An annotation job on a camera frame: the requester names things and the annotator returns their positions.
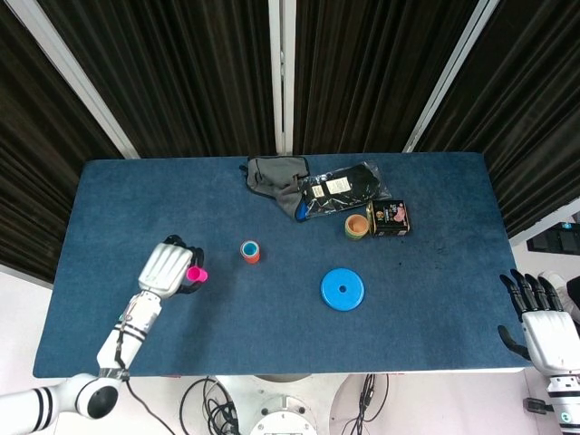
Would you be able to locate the white slanted frame beam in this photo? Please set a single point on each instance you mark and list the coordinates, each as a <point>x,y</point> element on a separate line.
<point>453,68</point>
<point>68,68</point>

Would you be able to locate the grey crumpled cloth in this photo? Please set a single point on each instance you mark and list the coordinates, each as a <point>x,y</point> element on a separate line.
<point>272,176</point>

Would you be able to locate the cyan plastic cup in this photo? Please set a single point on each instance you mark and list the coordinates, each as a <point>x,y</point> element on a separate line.
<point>249,248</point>

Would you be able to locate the orange plastic cup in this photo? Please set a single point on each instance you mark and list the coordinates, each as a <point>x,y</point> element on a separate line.
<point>250,260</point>

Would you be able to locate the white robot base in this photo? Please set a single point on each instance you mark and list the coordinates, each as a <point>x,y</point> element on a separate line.
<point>281,408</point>

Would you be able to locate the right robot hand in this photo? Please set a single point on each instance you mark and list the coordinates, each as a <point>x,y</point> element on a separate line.
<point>550,340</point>

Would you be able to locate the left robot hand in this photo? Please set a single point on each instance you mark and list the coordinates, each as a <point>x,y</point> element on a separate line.
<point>163,269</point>

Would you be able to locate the pink plastic cup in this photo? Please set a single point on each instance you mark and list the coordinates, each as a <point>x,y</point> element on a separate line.
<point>196,273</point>

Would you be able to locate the black monitor screen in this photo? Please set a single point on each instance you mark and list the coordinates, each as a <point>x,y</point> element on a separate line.
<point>553,242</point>

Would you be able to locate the black socks in plastic bag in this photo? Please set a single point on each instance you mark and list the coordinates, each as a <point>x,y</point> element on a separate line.
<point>358,181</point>

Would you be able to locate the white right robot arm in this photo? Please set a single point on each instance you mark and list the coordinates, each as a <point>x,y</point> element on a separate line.
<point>564,399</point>

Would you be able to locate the black rectangular tin can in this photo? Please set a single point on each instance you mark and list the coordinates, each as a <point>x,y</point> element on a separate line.
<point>389,217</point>

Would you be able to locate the dark pleated curtain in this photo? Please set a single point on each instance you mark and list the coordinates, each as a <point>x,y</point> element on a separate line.
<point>181,68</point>

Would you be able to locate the green and orange wooden cup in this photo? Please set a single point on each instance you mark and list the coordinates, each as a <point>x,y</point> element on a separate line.
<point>355,225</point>

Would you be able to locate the small black device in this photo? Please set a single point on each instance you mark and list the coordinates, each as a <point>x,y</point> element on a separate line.
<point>537,404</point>

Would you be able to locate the blue disc with hole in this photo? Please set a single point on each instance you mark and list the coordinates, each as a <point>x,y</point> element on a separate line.
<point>333,296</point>

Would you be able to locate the white vertical frame post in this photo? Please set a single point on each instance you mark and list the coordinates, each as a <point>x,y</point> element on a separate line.
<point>281,90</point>

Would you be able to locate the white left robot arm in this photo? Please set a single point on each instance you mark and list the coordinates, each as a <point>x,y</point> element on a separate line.
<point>127,331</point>

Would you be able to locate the blue velvet table cover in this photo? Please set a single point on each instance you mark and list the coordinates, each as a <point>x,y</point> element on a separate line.
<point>136,204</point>

